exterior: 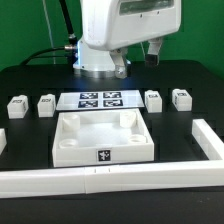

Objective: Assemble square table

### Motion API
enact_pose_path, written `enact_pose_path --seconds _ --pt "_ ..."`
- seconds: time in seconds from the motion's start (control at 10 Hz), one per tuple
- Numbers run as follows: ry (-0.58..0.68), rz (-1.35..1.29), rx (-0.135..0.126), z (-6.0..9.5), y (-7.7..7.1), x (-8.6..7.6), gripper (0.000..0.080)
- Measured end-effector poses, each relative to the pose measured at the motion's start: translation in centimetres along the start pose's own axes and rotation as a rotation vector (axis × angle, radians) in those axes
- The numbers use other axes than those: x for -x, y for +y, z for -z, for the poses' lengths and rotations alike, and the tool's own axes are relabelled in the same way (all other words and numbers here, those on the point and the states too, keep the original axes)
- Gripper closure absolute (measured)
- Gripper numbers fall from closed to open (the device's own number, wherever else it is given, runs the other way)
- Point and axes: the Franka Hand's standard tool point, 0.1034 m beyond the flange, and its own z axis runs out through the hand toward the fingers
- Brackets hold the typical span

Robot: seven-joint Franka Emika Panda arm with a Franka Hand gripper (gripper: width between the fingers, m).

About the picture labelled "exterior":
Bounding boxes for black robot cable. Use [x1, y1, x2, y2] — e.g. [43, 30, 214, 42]
[19, 0, 80, 66]

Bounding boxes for thin grey cable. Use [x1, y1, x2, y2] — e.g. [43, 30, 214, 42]
[41, 0, 56, 65]

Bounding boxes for white U-shaped obstacle fence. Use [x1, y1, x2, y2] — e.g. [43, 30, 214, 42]
[0, 119, 224, 198]

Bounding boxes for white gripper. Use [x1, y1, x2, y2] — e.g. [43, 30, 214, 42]
[81, 0, 181, 79]

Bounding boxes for white square table top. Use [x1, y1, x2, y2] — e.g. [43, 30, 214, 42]
[52, 109, 154, 167]

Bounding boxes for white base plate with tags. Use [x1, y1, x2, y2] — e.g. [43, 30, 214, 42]
[56, 90, 144, 111]

